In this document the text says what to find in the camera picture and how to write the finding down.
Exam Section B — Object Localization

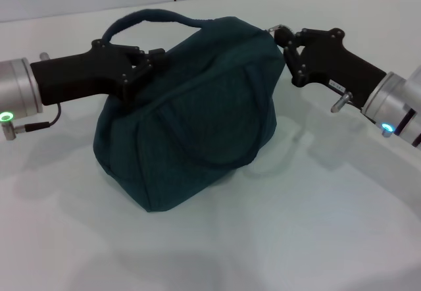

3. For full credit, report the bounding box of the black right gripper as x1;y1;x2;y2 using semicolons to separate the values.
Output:
274;26;387;109

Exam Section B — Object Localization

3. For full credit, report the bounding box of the dark teal fabric lunch bag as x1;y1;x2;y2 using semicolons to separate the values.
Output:
93;9;293;213

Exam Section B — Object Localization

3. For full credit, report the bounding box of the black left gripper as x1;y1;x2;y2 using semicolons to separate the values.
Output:
30;39;168;107

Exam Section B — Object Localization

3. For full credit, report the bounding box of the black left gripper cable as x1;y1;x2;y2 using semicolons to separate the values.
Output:
0;102;63;141

